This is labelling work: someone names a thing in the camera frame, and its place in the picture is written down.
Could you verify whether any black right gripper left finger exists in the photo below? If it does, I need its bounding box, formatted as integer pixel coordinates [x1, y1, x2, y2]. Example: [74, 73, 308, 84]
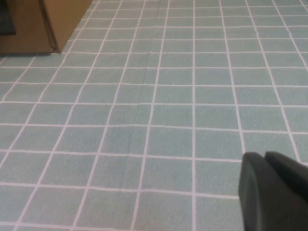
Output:
[238, 152, 280, 231]

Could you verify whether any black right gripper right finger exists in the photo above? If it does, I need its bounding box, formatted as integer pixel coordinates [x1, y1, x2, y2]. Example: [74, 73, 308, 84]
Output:
[264, 151, 308, 231]

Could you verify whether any green white-grid tablecloth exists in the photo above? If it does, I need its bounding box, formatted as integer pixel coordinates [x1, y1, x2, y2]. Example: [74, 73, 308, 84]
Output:
[0, 0, 308, 231]

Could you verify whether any cardboard lower drawer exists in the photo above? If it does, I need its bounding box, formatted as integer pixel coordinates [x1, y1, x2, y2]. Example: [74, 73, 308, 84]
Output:
[39, 0, 93, 54]

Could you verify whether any brown cardboard windowed drawer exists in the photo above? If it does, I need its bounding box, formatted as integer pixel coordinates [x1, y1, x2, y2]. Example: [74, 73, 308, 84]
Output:
[0, 0, 58, 55]

